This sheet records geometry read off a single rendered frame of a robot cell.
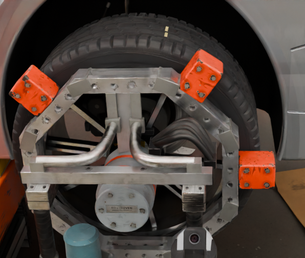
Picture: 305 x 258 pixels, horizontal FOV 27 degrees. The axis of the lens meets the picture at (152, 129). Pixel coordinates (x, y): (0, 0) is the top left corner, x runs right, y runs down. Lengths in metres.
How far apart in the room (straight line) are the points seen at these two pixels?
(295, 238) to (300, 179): 0.44
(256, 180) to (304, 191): 1.49
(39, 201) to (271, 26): 0.74
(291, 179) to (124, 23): 1.69
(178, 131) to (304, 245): 1.46
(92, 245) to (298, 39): 0.74
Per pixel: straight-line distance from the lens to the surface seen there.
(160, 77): 1.48
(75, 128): 3.73
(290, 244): 2.78
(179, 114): 1.92
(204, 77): 1.47
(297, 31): 1.72
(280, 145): 1.86
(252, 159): 1.61
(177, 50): 1.55
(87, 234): 1.62
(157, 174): 1.38
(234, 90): 1.59
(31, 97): 1.56
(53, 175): 1.42
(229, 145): 1.55
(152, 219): 1.81
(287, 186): 3.12
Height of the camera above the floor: 1.71
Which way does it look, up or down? 28 degrees down
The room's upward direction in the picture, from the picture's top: 3 degrees counter-clockwise
